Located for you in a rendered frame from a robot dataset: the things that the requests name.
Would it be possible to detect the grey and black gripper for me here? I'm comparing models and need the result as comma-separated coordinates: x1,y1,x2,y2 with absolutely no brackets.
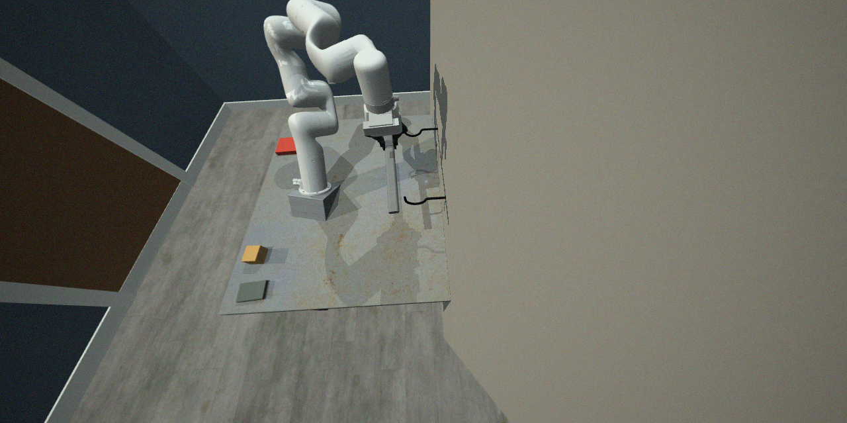
364,101,408,151

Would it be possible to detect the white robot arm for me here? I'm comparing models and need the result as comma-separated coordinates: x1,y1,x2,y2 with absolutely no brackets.
264,0,400,196

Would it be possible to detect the beige wall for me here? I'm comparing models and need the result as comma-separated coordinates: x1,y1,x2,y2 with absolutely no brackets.
430,0,847,423

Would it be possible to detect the red flat block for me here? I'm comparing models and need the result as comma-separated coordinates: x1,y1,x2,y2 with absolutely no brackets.
275,137,296,156

